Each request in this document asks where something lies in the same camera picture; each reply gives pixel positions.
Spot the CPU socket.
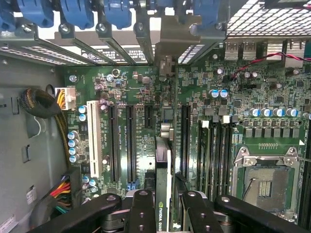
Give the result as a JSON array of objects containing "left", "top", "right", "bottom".
[{"left": 232, "top": 147, "right": 302, "bottom": 219}]

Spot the white expansion slot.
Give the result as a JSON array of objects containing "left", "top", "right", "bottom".
[{"left": 86, "top": 100, "right": 103, "bottom": 178}]

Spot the short black expansion slot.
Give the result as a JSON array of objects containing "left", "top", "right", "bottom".
[{"left": 144, "top": 105, "right": 154, "bottom": 129}]

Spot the green Dell motherboard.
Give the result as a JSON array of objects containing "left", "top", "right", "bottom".
[{"left": 63, "top": 64, "right": 311, "bottom": 233}]

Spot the white power connector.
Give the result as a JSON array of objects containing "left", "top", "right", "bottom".
[{"left": 55, "top": 87, "right": 76, "bottom": 111}]

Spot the silver USB port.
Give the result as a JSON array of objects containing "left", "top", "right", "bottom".
[
  {"left": 225, "top": 41, "right": 239, "bottom": 60},
  {"left": 242, "top": 41, "right": 257, "bottom": 60}
]

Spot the metal slot blanking plate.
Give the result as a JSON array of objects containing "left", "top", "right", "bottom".
[
  {"left": 57, "top": 23, "right": 118, "bottom": 66},
  {"left": 96, "top": 22, "right": 137, "bottom": 66},
  {"left": 14, "top": 23, "right": 95, "bottom": 66},
  {"left": 134, "top": 21, "right": 156, "bottom": 66}
]

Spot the silver port block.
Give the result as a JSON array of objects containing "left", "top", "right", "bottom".
[{"left": 266, "top": 40, "right": 307, "bottom": 68}]

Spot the blue card retention clip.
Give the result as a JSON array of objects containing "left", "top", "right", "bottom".
[
  {"left": 0, "top": 0, "right": 17, "bottom": 32},
  {"left": 17, "top": 0, "right": 55, "bottom": 27},
  {"left": 104, "top": 0, "right": 133, "bottom": 30},
  {"left": 59, "top": 0, "right": 94, "bottom": 30},
  {"left": 187, "top": 0, "right": 221, "bottom": 27}
]

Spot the black open PC case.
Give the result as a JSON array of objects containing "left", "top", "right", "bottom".
[{"left": 0, "top": 0, "right": 311, "bottom": 233}]

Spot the multicolour power wire bundle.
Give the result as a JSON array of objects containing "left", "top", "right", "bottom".
[{"left": 34, "top": 167, "right": 83, "bottom": 229}]

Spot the black sleeved power cable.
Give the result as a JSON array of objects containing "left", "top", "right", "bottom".
[{"left": 18, "top": 84, "right": 71, "bottom": 168}]

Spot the red and black twisted wire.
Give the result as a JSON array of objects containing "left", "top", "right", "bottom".
[{"left": 230, "top": 52, "right": 311, "bottom": 79}]

